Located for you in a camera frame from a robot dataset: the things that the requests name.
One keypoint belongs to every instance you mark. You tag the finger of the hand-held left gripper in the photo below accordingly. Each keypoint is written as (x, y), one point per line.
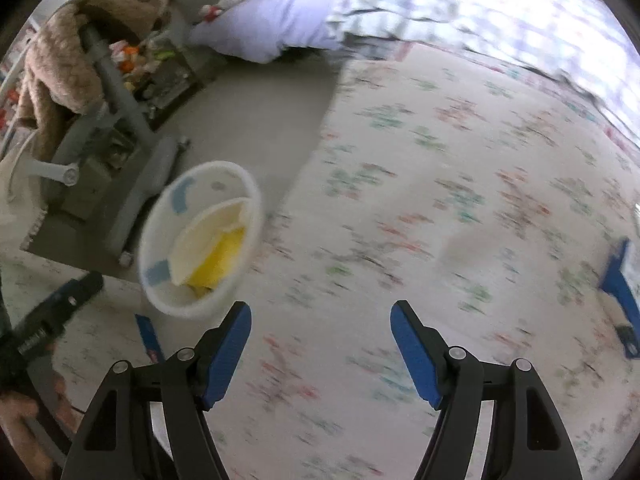
(77, 292)

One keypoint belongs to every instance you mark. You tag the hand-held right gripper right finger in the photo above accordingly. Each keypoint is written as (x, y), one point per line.
(415, 350)

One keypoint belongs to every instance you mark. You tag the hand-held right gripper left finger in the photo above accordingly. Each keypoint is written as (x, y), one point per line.
(230, 350)

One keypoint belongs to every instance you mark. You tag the white round bin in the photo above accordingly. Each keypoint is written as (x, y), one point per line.
(210, 172)

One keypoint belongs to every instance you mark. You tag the blue snack bag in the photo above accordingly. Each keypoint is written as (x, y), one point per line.
(620, 285)

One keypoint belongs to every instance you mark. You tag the person's left hand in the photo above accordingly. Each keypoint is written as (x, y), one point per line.
(17, 420)

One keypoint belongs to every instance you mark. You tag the blue wrapper strip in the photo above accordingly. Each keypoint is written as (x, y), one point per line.
(149, 337)

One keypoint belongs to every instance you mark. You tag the floral sheet bed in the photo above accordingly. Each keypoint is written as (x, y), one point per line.
(450, 210)

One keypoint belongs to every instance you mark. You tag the cluttered bedside table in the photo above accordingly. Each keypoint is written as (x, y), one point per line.
(170, 80)

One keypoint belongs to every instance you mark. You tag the brown plush blanket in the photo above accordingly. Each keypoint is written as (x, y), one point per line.
(55, 60)

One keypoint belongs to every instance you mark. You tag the red white plush toy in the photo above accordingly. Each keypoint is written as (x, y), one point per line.
(220, 5)

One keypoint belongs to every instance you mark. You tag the lilac pillow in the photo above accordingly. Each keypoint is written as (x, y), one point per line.
(280, 20)

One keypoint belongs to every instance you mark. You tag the checked blanket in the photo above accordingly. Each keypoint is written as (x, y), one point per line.
(475, 5)

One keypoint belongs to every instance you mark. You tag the white round frame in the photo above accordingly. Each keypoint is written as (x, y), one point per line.
(20, 185)

